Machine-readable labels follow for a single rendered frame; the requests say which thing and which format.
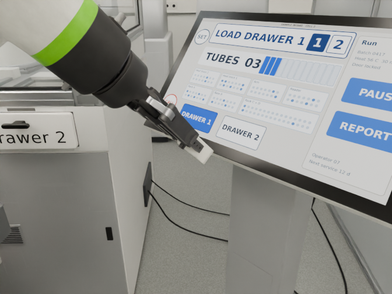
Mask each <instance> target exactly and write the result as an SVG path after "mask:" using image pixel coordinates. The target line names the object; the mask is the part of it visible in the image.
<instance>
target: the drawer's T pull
mask: <svg viewBox="0 0 392 294"><path fill-rule="evenodd" d="M1 127H2V128H3V129H28V128H29V127H30V125H29V124H28V123H26V122H25V121H15V122H13V123H11V124H2V125H1Z"/></svg>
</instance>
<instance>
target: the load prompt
mask: <svg viewBox="0 0 392 294"><path fill-rule="evenodd" d="M357 34H358V32H352V31H335V30H317V29H301V28H291V27H274V26H257V25H247V24H231V23H217V25H216V27H215V29H214V31H213V33H212V35H211V37H210V39H209V41H208V43H214V44H223V45H229V46H238V47H248V48H257V49H263V50H272V51H282V52H287V53H297V54H306V55H315V56H321V57H330V58H339V59H345V60H346V59H347V56H348V54H349V52H350V50H351V48H352V45H353V43H354V41H355V39H356V36H357Z"/></svg>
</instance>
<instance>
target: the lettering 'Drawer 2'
mask: <svg viewBox="0 0 392 294"><path fill-rule="evenodd" d="M59 132H60V133H61V134H62V137H61V139H62V138H63V137H64V133H63V132H61V131H57V132H56V133H59ZM35 135H36V136H38V137H39V138H33V137H34V136H35ZM47 135H48V134H46V135H44V134H43V138H44V142H45V143H46V138H45V137H46V136H47ZM6 136H11V137H12V138H8V139H7V142H8V143H10V144H12V143H15V139H14V137H13V135H6ZM16 136H17V137H18V139H19V141H20V143H23V137H24V140H25V141H26V143H29V135H27V140H26V138H25V136H24V135H22V141H21V140H20V138H19V136H18V135H16ZM9 139H13V142H9ZM34 139H41V138H40V136H39V135H37V134H34V135H33V136H32V140H33V142H35V143H41V141H40V142H36V141H35V140H34ZM61 139H60V140H59V141H58V143H66V142H60V141H61Z"/></svg>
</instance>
